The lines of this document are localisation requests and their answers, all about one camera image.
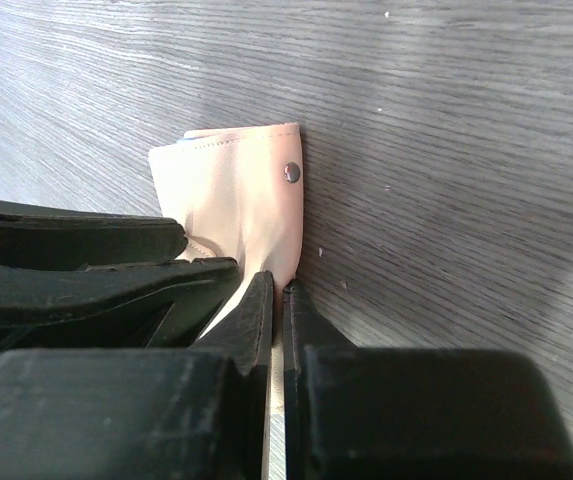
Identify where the beige leather card holder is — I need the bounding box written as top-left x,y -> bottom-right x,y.
147,122 -> 307,351

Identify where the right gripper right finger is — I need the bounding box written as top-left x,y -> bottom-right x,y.
283,281 -> 573,479

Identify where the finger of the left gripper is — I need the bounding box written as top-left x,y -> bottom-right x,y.
0,200 -> 187,271
0,258 -> 240,348

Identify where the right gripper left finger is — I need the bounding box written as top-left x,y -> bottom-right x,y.
0,272 -> 274,479

